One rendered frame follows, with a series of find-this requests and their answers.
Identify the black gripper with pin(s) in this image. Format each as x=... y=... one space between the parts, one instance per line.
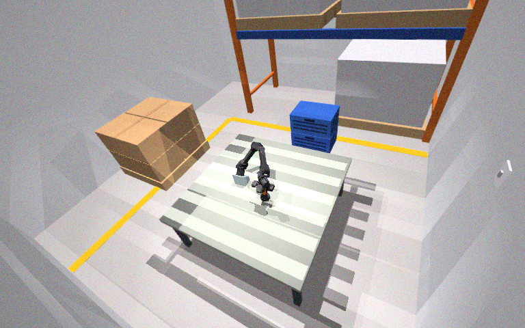
x=270 y=188

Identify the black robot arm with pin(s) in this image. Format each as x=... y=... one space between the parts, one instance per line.
x=263 y=169

